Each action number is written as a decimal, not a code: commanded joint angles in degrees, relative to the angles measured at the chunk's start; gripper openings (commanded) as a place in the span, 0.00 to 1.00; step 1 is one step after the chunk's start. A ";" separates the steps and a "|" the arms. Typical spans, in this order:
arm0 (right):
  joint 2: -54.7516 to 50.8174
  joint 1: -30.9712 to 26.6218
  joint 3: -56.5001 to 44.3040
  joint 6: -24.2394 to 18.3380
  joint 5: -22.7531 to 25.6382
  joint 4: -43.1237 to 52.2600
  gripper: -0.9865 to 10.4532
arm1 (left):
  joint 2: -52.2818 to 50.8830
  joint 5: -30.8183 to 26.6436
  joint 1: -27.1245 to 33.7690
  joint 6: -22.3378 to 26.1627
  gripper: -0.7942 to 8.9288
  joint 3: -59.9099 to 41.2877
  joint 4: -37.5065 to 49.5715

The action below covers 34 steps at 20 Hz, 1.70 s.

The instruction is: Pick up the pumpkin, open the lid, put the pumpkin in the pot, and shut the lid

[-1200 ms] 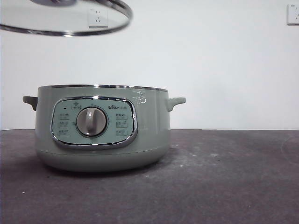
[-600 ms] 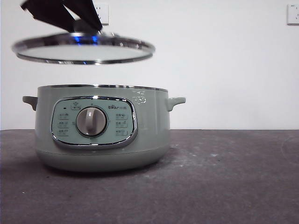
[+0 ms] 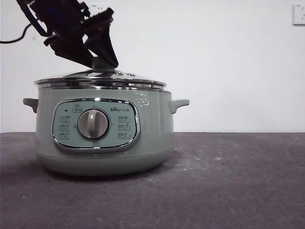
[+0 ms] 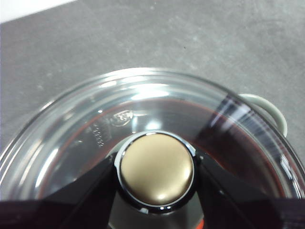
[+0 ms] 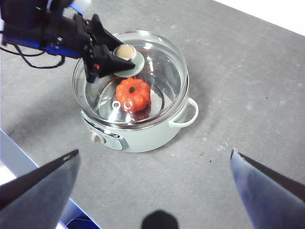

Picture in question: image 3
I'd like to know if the white wall socket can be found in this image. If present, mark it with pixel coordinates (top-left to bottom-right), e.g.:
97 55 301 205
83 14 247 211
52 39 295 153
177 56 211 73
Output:
292 4 305 26
89 3 112 15

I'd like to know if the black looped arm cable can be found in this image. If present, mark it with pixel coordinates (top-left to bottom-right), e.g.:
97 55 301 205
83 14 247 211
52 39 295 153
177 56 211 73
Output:
23 0 48 38

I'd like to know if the pale green electric pot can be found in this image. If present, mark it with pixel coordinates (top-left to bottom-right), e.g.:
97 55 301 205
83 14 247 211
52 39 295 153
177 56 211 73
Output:
22 86 191 177

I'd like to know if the glass lid with green knob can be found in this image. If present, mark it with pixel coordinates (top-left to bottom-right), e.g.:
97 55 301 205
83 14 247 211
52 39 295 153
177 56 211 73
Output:
33 58 167 90

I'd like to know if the thin black cable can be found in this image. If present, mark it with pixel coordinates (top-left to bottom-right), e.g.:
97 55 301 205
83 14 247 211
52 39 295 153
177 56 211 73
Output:
0 22 33 44

